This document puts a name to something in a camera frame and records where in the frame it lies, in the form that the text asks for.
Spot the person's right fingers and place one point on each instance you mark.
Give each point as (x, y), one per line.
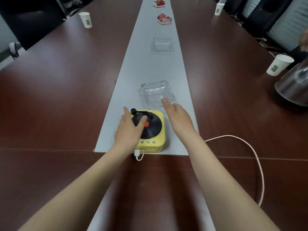
(167, 105)

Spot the person's left thumb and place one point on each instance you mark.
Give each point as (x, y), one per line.
(143, 122)

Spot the person's left hand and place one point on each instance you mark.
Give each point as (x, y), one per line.
(126, 134)

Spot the person's right forearm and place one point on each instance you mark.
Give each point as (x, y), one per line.
(216, 185)

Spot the white paper cup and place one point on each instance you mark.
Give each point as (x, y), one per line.
(278, 66)
(86, 20)
(219, 9)

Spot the person's right hand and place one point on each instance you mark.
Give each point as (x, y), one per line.
(180, 122)

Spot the person's left forearm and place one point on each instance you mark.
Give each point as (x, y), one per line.
(84, 190)

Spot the grey chair armrest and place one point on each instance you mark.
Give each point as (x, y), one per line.
(14, 50)

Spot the large clear glass ashtray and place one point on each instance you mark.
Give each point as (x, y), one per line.
(154, 92)

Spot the grey table runner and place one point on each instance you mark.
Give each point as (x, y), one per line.
(146, 67)

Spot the red and white box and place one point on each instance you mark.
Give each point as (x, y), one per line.
(164, 19)
(159, 3)

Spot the steel electric kettle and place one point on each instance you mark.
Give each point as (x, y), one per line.
(294, 86)

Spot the small clear glass ashtray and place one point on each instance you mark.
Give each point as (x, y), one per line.
(162, 44)

